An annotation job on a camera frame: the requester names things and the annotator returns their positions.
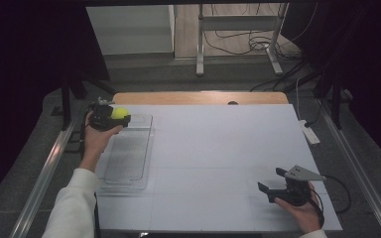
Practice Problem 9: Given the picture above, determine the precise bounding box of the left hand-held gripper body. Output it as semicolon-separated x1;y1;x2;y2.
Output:
88;97;116;132

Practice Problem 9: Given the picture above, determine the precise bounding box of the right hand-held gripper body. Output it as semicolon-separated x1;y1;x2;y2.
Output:
267;165;327;206

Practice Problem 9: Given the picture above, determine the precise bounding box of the yellow tennis ball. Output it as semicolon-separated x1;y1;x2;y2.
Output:
110;106;131;121

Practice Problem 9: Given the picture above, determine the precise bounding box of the clear plastic container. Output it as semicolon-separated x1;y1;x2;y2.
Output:
94;113;155;193

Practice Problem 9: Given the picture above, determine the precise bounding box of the person's left hand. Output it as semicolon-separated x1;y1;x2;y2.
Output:
79;112;124;173

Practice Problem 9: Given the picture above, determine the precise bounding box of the person's right hand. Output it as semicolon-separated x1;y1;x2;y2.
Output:
274;189;322;234

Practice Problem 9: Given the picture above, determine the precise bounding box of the black metal stand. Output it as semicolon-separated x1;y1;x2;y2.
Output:
313;73;345;131
61;73;117;131

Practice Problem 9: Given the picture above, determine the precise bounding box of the white power strip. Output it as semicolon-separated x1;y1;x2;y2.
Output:
299;119;321;145

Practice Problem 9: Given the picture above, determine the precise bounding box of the white board sheet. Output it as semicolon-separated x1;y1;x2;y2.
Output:
93;104;343;232

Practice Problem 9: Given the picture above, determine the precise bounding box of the white cabinet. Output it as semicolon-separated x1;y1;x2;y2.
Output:
85;4;177;56

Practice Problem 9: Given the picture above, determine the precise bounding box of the black floor frame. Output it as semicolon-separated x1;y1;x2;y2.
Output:
63;130;87;154

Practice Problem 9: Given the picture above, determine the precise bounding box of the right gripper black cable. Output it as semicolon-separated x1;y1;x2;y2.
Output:
311;174;352;227

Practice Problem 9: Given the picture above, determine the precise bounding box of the aluminium rail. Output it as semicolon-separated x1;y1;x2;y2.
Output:
9;120;77;238
317;98;381;238

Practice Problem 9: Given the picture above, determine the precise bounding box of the tangle of black floor cables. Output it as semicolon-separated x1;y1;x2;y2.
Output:
203;3;321;93

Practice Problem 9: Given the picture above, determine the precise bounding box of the grey metal desk frame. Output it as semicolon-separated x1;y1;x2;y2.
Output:
195;3;290;77

